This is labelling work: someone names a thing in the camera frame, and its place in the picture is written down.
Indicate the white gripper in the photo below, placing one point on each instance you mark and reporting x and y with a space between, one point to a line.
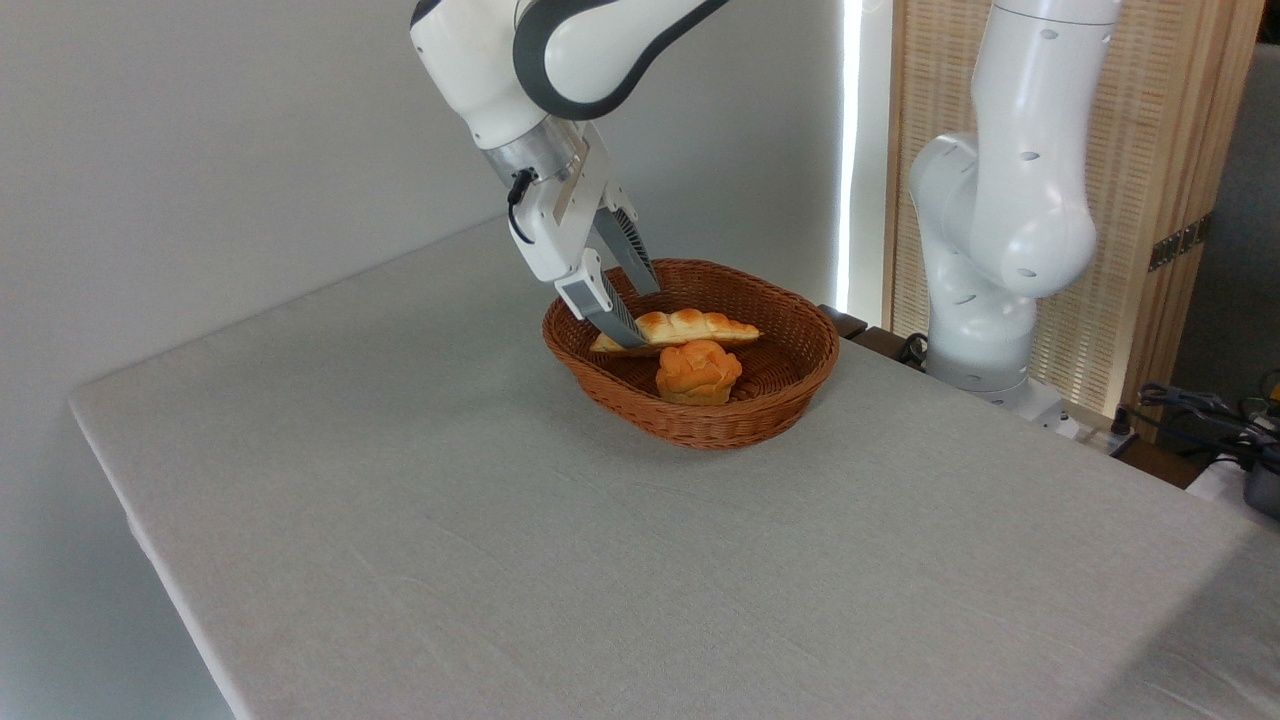
560 225

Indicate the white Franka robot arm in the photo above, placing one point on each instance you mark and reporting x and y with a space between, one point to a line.
1020 220

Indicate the long braided bread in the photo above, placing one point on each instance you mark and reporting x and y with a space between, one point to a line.
705 326

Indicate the round orange bread bun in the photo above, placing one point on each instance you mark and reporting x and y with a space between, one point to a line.
697 372

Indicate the brown wicker basket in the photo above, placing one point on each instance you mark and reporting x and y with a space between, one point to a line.
790 335

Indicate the grey tablecloth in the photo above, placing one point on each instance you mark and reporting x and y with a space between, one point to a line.
500 520

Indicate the wooden slatted screen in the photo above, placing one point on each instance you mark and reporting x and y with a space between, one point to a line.
1160 130

